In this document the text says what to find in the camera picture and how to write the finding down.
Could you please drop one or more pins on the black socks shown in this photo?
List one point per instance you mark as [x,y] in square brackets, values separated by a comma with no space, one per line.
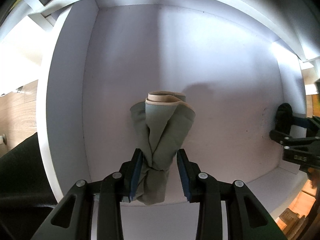
[283,119]

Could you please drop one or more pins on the grey-green cloth beige trim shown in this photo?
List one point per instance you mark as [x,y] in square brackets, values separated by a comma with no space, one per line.
[161,122]

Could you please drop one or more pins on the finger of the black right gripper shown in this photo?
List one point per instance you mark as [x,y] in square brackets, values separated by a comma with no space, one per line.
[287,140]
[311,124]

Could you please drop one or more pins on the wicker chair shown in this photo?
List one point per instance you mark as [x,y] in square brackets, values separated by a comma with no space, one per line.
[291,224]

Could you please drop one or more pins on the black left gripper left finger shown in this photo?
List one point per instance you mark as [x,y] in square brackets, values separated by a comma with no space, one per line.
[130,173]

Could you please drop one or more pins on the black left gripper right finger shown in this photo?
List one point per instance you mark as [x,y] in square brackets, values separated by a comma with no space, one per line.
[189,176]

